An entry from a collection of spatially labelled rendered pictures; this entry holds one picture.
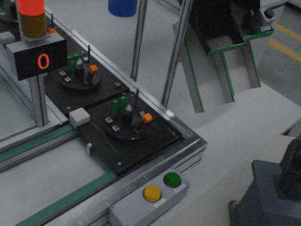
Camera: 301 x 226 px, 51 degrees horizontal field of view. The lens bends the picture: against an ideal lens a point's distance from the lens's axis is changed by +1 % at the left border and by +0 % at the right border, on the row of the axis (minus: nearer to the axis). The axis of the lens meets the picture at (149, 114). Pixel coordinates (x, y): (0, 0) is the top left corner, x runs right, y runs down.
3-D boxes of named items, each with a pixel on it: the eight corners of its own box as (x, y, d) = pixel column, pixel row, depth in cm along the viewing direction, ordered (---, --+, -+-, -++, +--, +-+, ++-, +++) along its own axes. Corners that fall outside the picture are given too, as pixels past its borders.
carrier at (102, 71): (129, 92, 106) (133, 61, 98) (66, 119, 93) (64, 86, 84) (90, 58, 118) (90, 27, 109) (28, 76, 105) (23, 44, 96)
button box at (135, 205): (186, 196, 85) (191, 182, 81) (124, 242, 73) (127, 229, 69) (168, 178, 88) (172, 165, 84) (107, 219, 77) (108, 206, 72)
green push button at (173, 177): (182, 183, 81) (184, 179, 80) (171, 191, 79) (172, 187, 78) (171, 173, 83) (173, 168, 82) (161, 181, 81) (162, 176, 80)
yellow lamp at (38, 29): (51, 35, 67) (49, 13, 64) (28, 40, 65) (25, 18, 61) (40, 25, 70) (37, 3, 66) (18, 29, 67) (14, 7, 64)
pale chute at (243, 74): (251, 88, 111) (261, 86, 107) (224, 97, 105) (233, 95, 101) (232, 11, 109) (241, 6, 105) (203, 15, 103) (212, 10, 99)
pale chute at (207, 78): (225, 103, 103) (235, 101, 99) (194, 113, 97) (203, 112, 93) (204, 20, 101) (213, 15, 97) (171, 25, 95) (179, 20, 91)
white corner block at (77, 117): (90, 125, 92) (90, 115, 90) (76, 131, 90) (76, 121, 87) (82, 116, 95) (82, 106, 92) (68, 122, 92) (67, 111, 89)
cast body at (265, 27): (265, 34, 98) (281, 20, 92) (255, 37, 96) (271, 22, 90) (251, 13, 100) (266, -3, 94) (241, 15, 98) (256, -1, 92)
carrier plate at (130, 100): (181, 139, 93) (183, 133, 92) (117, 177, 80) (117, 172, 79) (132, 95, 105) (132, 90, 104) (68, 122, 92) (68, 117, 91)
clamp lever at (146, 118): (143, 131, 87) (153, 118, 81) (138, 133, 86) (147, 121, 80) (136, 120, 88) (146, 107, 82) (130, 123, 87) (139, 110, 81)
